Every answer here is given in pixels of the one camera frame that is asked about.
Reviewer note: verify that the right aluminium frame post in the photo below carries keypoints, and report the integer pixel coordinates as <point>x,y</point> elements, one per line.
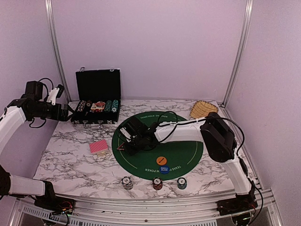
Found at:
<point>241,47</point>

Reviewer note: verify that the green chips row in case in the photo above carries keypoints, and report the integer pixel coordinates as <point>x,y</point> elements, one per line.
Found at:
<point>108,105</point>

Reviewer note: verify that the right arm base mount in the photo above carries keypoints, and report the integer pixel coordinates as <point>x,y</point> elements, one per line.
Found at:
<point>234,205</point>

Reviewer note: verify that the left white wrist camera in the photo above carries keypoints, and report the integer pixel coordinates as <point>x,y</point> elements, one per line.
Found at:
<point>55,93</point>

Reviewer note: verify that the orange big blind button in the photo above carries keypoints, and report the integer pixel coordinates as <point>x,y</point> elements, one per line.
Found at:
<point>161,160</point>

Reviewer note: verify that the red playing card deck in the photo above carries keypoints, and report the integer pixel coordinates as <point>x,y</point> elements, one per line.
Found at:
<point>99,148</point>

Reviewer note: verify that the black triangular dealer button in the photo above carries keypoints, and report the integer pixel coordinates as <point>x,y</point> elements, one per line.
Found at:
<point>121,147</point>

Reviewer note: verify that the brown chips in case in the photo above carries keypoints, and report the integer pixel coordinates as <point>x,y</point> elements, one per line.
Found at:
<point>88,103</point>

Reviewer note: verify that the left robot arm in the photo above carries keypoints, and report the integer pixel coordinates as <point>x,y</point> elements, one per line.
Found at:
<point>37,102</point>

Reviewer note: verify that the teal chips row in case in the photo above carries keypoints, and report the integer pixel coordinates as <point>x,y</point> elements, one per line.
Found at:
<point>114,106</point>

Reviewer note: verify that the round green poker mat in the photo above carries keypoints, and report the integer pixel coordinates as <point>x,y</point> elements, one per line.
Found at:
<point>182,158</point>

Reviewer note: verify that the woven bamboo tray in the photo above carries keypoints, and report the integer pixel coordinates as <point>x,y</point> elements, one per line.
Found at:
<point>202,108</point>

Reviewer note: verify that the beige blue chips in case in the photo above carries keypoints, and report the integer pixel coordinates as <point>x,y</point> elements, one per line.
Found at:
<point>81,106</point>

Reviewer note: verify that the red black chip stack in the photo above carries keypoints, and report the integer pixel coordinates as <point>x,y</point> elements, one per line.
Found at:
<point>157,183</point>

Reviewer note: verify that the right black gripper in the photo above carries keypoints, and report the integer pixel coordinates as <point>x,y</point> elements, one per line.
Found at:
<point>130,150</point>

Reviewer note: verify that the card deck in case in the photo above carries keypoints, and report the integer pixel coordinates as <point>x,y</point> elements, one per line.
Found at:
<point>97,107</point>

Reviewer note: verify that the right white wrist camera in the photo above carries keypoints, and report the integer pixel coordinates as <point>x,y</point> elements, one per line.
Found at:
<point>124,135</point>

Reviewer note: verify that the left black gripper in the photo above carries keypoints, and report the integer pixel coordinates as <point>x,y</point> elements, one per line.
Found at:
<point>57,116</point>

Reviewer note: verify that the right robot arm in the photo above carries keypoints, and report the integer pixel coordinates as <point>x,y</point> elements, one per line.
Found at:
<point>212,131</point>

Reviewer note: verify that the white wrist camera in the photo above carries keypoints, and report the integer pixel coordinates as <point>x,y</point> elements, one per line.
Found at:
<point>124,135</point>
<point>55,93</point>

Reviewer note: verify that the teal chip stack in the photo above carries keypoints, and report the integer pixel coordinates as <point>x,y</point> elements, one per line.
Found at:
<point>181,183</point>

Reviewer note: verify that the black poker chip case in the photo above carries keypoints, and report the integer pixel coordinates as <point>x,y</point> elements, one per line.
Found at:
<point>98,85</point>

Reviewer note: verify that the blue small blind button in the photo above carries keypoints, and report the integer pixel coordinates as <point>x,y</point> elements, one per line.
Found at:
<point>164,169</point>

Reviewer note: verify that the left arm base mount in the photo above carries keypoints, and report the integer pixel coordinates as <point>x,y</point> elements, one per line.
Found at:
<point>58,206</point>

